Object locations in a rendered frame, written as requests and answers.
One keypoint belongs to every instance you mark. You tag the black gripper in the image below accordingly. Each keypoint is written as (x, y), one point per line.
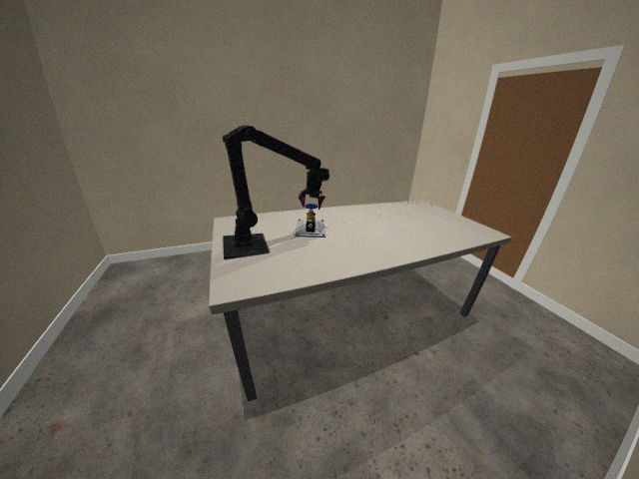
(312, 191)

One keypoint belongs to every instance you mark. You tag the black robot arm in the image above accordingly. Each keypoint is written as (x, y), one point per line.
(246, 218)

